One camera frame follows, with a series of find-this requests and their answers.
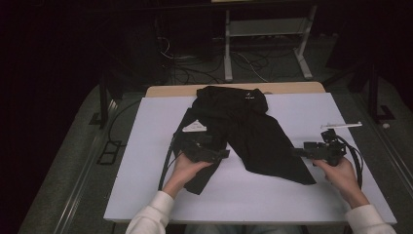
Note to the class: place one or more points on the black floor frame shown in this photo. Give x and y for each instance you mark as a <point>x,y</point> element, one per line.
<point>101,159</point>

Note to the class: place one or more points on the person's left hand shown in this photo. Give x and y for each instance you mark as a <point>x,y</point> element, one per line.
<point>183,172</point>

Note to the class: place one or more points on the metal floor rail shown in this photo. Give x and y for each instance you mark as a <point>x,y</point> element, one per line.
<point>84,162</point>
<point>389,152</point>

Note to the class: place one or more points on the black pants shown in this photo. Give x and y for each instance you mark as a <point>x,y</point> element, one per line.
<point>253,136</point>

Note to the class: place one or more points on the person's right hand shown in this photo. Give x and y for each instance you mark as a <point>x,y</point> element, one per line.
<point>344,180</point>

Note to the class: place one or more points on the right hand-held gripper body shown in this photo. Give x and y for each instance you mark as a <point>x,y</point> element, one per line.
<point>328,151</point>

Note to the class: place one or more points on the small white round object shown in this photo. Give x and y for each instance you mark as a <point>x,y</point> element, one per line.
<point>385,125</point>

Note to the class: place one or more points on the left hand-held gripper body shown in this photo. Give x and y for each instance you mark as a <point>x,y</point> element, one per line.
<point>196,152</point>

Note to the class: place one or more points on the white metal stand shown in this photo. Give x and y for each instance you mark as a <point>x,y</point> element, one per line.
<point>266,27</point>

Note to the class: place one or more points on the wooden table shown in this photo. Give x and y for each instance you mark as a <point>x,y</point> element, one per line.
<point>168,90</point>

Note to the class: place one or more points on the white board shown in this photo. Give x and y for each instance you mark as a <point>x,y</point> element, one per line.
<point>146,146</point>

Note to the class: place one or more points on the black metal stand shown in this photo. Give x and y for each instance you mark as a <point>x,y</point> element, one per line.
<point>373,94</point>
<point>104,104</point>

